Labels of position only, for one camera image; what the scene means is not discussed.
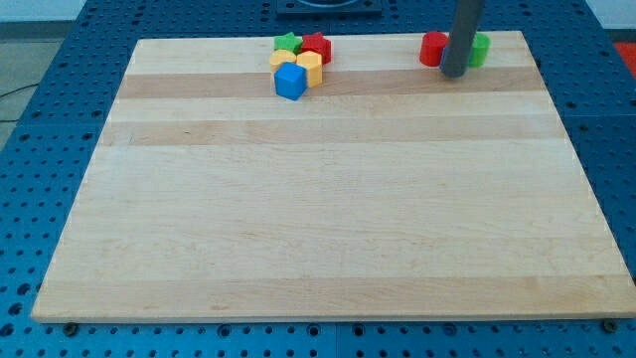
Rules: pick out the wooden board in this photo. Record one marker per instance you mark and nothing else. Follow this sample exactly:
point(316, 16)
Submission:
point(389, 192)

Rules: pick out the yellow heart block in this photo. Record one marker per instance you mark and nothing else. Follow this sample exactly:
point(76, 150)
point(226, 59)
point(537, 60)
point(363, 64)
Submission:
point(280, 57)

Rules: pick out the red star block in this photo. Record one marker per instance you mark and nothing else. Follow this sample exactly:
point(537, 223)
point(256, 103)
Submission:
point(317, 43)

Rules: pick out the red cylinder block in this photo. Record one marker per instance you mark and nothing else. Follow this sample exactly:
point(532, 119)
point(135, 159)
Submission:
point(431, 47)

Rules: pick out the green star block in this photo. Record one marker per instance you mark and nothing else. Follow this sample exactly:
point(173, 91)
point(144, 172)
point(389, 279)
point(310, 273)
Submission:
point(288, 42)

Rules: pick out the green cylinder block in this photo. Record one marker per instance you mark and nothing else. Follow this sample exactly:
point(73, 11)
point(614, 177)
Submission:
point(480, 49)

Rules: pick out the blue cube block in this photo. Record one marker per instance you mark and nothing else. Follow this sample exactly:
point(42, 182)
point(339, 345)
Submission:
point(290, 81)

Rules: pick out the blue triangle block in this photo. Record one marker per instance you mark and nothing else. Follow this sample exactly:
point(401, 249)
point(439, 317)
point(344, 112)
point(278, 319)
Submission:
point(441, 58)

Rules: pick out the yellow hexagon block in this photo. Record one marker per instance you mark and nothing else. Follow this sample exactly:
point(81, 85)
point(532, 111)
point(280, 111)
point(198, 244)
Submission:
point(312, 63)

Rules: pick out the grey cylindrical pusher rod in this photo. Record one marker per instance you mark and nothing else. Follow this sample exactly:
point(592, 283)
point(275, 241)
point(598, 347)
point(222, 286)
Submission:
point(466, 19)

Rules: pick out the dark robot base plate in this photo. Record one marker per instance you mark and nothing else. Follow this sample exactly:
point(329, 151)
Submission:
point(296, 8)

